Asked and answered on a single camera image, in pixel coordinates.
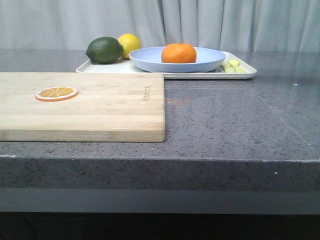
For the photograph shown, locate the orange slice toy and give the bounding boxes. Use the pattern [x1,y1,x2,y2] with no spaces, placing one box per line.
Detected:
[34,86,79,102]

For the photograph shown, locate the yellow lemon left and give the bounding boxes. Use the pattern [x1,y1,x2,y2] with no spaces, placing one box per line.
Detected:
[117,33,141,59]

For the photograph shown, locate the light blue plate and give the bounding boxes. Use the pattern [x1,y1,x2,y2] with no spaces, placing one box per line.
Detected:
[129,46,226,73]

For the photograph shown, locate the yellow-green utensil on tray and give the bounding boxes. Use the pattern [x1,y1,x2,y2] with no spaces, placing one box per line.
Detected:
[221,59,247,74]

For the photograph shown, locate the white rectangular tray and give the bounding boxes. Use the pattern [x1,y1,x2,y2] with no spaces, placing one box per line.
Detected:
[76,52,257,80]

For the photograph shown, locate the green lime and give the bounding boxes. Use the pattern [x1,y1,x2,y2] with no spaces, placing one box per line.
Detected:
[85,36,123,64]

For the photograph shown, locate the wooden cutting board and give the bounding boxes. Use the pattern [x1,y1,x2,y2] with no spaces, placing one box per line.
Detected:
[0,72,166,143]

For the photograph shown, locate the orange tangerine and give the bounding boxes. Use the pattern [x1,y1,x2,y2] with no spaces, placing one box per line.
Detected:
[161,43,197,64]

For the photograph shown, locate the grey curtain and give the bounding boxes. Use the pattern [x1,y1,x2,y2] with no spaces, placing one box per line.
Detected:
[0,0,320,52]

